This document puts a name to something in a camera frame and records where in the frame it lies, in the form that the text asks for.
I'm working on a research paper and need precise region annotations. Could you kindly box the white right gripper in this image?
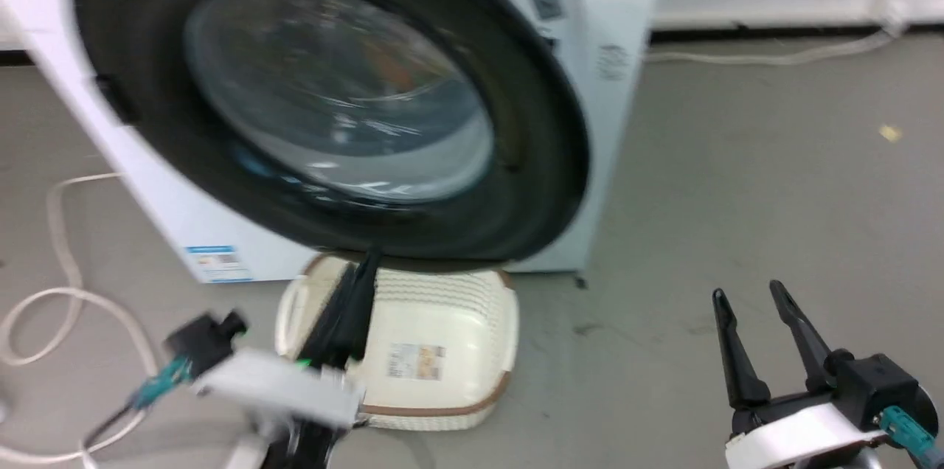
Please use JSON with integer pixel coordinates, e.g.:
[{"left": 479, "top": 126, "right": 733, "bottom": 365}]
[{"left": 711, "top": 279, "right": 889, "bottom": 469}]

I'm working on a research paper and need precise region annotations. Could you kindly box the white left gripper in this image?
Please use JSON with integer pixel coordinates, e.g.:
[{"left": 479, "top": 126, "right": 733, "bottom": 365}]
[{"left": 192, "top": 248, "right": 383, "bottom": 431}]

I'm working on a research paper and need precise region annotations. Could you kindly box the white front-load washing machine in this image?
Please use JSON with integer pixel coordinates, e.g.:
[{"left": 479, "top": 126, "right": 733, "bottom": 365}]
[{"left": 0, "top": 0, "right": 673, "bottom": 285}]

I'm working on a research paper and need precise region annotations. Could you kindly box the white power cable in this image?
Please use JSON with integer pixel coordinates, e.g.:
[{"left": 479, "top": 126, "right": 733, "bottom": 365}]
[{"left": 645, "top": 25, "right": 906, "bottom": 66}]

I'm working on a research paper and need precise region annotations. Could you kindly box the cream plastic laundry basket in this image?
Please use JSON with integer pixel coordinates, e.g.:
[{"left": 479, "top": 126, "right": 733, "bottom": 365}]
[{"left": 274, "top": 253, "right": 520, "bottom": 432}]

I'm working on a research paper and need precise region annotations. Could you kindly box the cream flexible drain hose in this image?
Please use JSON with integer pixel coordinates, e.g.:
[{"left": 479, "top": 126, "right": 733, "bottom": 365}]
[{"left": 0, "top": 172, "right": 160, "bottom": 467}]

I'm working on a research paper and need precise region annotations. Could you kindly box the black round glass washer door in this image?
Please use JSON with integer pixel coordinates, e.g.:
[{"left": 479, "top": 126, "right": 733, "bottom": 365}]
[{"left": 73, "top": 0, "right": 591, "bottom": 264}]

